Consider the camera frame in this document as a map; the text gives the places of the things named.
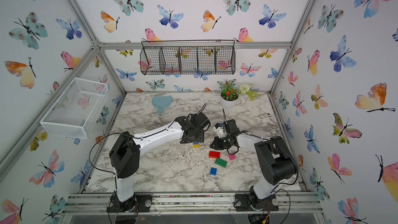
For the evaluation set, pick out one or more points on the aluminium front rail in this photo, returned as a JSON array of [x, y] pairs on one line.
[[194, 203]]

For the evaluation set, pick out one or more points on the green lego brick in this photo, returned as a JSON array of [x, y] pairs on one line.
[[221, 162]]

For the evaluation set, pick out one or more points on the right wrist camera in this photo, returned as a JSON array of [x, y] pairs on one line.
[[219, 130]]

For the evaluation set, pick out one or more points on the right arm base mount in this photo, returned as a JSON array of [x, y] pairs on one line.
[[249, 202]]

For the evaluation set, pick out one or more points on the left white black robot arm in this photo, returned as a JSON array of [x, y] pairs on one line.
[[126, 153]]

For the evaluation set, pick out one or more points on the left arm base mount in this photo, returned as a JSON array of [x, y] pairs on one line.
[[137, 204]]

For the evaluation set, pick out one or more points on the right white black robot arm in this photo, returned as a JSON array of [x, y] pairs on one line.
[[275, 159]]

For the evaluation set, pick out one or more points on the blue small lego brick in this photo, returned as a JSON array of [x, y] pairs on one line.
[[213, 171]]

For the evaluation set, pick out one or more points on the potted plant white pot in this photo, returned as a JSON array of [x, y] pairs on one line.
[[230, 93]]

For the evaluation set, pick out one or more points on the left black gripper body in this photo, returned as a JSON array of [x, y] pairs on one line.
[[198, 137]]

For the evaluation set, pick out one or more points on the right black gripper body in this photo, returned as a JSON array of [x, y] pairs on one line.
[[222, 143]]

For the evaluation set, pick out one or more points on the black wire wall basket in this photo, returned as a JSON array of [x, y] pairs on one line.
[[188, 57]]

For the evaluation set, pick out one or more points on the teal hand mirror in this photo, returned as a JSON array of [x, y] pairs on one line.
[[161, 103]]

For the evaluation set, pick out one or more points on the white mesh wall basket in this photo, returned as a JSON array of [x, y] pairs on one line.
[[74, 110]]

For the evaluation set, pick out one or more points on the red lego brick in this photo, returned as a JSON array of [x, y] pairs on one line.
[[214, 154]]

